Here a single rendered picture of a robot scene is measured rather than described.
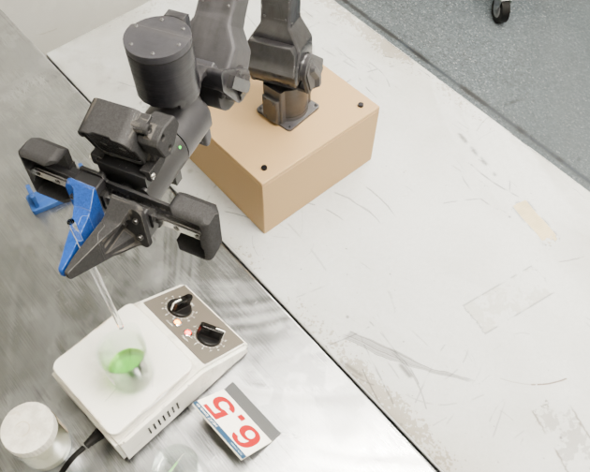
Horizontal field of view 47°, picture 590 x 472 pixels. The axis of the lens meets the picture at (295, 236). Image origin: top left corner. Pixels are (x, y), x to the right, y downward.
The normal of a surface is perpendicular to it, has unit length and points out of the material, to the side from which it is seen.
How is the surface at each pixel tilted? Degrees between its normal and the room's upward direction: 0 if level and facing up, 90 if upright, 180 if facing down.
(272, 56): 91
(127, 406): 0
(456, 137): 0
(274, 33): 71
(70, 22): 90
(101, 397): 0
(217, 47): 37
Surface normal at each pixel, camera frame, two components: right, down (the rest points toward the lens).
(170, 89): 0.31, 0.77
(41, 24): 0.66, 0.64
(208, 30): -0.25, 0.02
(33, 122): 0.01, -0.54
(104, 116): -0.14, -0.29
